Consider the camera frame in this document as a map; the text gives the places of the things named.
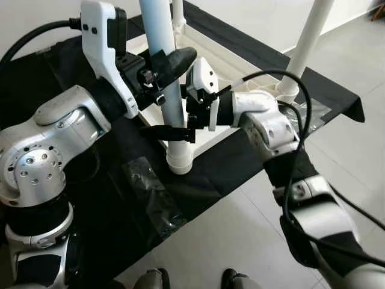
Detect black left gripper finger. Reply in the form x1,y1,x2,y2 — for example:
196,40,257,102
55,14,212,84
150,47,198,85

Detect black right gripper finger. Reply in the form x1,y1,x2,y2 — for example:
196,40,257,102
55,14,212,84
140,125,196,143

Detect white plastic children table top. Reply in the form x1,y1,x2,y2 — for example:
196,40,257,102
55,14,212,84
123,17,301,158

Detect black tablecloth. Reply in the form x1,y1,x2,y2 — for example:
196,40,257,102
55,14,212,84
0,0,366,284

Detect brown wooden plank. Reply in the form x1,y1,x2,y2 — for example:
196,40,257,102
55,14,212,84
370,0,385,19

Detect grey robot left leg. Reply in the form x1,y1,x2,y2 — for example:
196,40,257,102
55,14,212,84
134,268,171,289

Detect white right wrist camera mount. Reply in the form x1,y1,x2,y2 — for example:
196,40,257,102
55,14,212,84
185,57,220,130

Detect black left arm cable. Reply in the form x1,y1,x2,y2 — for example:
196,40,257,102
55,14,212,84
0,18,82,67

